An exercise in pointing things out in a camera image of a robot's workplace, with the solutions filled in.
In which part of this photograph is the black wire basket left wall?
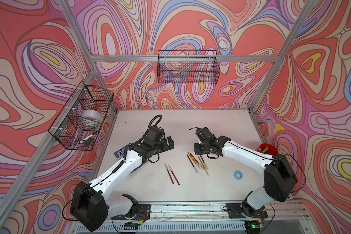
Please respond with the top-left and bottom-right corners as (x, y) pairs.
(48, 82), (114, 151)

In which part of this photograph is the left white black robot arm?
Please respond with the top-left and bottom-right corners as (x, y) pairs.
(70, 136), (174, 232)

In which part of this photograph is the black wire basket wall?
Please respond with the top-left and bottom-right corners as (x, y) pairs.
(48, 82), (114, 151)
(157, 49), (220, 84)

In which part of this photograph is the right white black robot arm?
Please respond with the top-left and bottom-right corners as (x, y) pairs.
(194, 127), (298, 218)

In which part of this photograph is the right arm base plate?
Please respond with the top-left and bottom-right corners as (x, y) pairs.
(222, 203), (268, 220)

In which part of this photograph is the red knife centre right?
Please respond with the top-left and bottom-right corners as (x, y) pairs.
(200, 156), (208, 170)

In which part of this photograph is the yellow knife centre group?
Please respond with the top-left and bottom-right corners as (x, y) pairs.
(188, 153), (201, 169)

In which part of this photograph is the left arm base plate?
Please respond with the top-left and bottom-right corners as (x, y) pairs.
(111, 203), (151, 221)

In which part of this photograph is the black wire basket back wall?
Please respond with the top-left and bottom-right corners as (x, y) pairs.
(157, 49), (220, 84)

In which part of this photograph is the blue treehouse paperback book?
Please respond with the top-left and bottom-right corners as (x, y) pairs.
(114, 143), (149, 177)

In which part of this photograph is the grey duct tape roll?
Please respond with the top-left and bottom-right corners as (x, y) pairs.
(79, 110), (102, 128)

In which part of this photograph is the small object in left basket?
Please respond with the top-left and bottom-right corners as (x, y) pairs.
(80, 134), (94, 146)

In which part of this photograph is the red plastic cup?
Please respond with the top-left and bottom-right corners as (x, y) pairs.
(256, 143), (278, 157)

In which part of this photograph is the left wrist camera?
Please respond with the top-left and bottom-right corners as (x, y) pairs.
(146, 126), (165, 142)

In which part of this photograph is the blue tape roll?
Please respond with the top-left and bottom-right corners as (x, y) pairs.
(233, 171), (243, 180)

